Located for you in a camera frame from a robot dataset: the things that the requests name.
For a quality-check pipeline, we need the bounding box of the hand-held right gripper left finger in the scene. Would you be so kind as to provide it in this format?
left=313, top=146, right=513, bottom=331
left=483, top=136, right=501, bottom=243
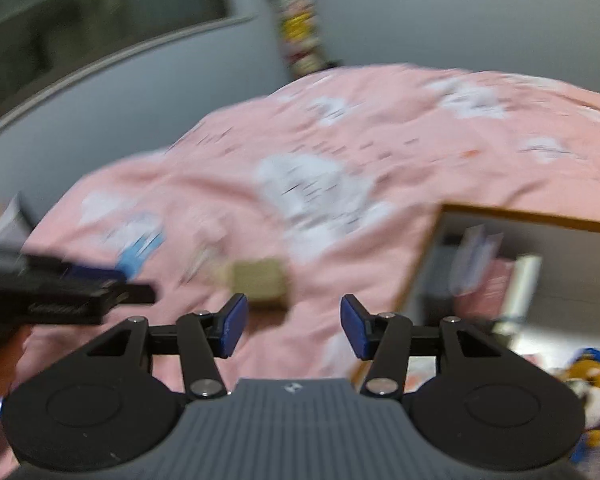
left=86, top=293, right=251, bottom=402

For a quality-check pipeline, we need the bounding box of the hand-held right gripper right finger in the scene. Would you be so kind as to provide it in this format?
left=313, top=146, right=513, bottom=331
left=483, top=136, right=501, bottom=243
left=341, top=294, right=517, bottom=402

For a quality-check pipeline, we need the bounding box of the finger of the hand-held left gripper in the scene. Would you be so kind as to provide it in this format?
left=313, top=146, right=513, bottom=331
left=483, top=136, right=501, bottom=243
left=62, top=263, right=129, bottom=286
left=97, top=282, right=157, bottom=307

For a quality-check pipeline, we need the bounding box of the small gold box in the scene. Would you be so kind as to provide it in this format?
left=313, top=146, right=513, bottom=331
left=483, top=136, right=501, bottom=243
left=227, top=258, right=291, bottom=312

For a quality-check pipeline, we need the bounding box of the grey notebook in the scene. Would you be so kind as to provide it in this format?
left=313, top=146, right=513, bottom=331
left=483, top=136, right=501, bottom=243
left=449, top=225, right=504, bottom=297

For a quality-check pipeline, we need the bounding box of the pink wallet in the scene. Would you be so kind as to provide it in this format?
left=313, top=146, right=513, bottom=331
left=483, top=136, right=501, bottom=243
left=474, top=257, right=517, bottom=312

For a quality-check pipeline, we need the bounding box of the long white glasses box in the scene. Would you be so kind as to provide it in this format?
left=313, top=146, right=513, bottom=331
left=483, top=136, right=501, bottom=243
left=499, top=254, right=544, bottom=337

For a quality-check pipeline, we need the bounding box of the orange cardboard box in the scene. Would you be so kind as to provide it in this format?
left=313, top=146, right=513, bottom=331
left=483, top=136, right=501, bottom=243
left=350, top=203, right=600, bottom=480

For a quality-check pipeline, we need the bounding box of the brown plush dog sailor outfit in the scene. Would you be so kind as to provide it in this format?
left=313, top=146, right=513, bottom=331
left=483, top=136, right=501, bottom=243
left=554, top=346, right=600, bottom=450

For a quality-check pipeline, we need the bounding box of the dark window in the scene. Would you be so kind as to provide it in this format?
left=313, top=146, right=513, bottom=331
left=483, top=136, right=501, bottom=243
left=0, top=0, right=255, bottom=132

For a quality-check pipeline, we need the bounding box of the clear column of plush toys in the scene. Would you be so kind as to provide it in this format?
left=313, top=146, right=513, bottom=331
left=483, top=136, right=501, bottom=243
left=261, top=0, right=332, bottom=79

